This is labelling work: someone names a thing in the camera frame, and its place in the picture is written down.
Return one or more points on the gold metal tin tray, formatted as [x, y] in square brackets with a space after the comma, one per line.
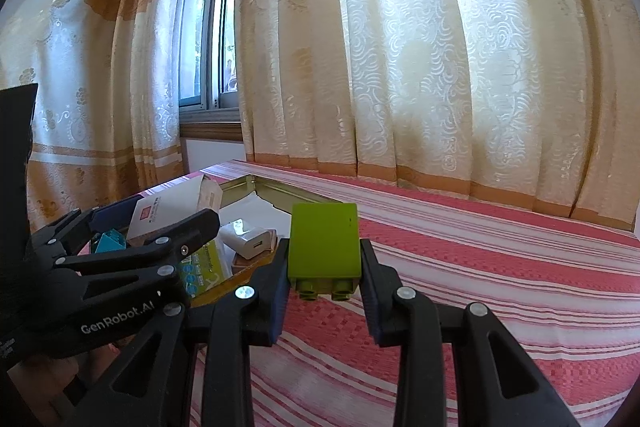
[255, 215]

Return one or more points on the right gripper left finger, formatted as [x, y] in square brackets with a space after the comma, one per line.
[150, 383]

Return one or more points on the window with metal frame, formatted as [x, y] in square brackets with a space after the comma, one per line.
[208, 81]

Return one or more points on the white charger plug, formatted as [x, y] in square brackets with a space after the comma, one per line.
[241, 236]

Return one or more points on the cream patterned curtain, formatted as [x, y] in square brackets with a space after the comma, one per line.
[526, 103]
[106, 121]

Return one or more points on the person left hand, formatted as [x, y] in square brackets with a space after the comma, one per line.
[42, 380]

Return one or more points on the blue toy building block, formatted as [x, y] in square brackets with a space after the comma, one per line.
[111, 240]

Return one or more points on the rose copper box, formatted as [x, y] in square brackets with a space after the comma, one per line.
[262, 254]

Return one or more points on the white small carton box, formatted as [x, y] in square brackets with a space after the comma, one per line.
[171, 205]

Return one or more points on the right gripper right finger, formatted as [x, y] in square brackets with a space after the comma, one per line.
[456, 364]

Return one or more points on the cream patterned curtain left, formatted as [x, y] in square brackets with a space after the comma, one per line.
[106, 121]

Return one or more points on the green dental floss case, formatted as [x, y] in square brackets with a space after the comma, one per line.
[205, 269]

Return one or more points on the red striped table cloth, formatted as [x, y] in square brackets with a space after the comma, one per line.
[567, 291]

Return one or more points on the green toy building block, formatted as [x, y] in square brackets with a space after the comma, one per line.
[324, 250]

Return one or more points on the cream patterned curtain right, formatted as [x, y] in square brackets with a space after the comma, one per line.
[526, 103]

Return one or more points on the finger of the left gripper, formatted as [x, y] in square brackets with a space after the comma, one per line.
[156, 259]
[72, 232]

